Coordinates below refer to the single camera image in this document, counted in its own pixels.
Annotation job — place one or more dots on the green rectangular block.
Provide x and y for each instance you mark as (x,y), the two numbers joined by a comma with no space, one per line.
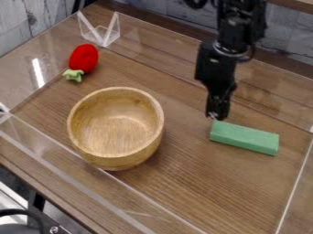
(243,137)

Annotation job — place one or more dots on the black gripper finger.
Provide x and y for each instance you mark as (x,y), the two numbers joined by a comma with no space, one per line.
(223,102)
(210,108)

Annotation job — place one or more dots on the black table leg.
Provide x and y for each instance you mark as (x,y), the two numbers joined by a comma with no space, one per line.
(38,201)

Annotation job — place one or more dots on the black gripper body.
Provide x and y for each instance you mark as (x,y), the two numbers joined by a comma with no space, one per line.
(215,71)

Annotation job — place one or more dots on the brown wooden bowl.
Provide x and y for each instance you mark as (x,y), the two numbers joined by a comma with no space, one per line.
(115,127)

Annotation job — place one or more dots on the clear acrylic tray enclosure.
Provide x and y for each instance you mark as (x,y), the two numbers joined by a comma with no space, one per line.
(196,187)

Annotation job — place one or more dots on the red plush strawberry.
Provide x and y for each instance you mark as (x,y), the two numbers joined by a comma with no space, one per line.
(81,62)

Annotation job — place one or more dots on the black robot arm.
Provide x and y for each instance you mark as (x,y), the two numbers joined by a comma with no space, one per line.
(240,29)

